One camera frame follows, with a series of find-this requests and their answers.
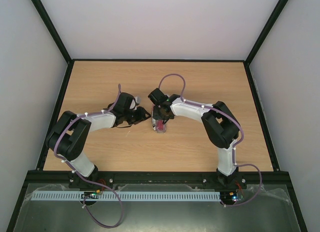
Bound stars and stripes glasses case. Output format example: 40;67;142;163
151;106;167;133

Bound red sunglasses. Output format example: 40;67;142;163
154;120;166;133

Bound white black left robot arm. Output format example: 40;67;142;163
45;92;151;187

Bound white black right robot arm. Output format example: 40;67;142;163
148;88;243;188

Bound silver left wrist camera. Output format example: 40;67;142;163
132;96;141;106

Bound light blue slotted cable duct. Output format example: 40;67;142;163
30;191;221;202

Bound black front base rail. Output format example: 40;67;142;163
24;170;292;190

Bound black left frame post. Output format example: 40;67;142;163
30;0;72;64

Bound black frame post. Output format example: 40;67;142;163
244;0;289;67
30;0;72;64

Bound black right frame post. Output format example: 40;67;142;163
244;0;289;67

